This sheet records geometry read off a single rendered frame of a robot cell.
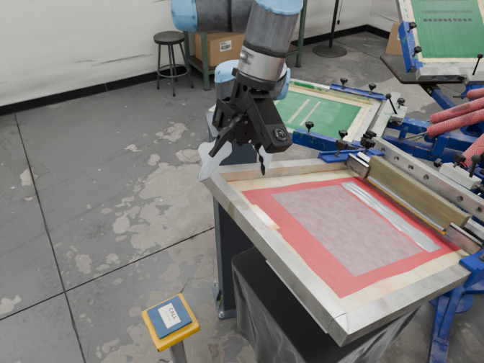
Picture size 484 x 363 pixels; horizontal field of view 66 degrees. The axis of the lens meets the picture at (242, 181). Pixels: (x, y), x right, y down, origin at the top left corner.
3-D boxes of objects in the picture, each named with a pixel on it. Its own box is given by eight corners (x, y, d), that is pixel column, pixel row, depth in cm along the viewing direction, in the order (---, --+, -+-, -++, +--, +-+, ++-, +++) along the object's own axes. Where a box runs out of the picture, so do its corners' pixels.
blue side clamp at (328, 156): (321, 175, 132) (328, 158, 129) (312, 168, 135) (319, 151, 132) (372, 169, 149) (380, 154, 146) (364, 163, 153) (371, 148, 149)
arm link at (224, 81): (217, 91, 144) (215, 56, 135) (251, 91, 143) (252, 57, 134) (213, 105, 134) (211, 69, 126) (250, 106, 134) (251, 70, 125)
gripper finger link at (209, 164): (189, 168, 71) (222, 132, 70) (203, 185, 67) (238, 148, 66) (178, 160, 68) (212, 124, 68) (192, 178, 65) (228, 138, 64)
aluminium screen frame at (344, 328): (340, 348, 68) (348, 335, 66) (198, 178, 106) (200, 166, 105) (511, 258, 113) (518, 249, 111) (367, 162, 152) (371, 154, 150)
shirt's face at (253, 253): (317, 373, 96) (317, 372, 95) (232, 258, 125) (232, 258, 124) (435, 289, 115) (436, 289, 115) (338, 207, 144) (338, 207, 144)
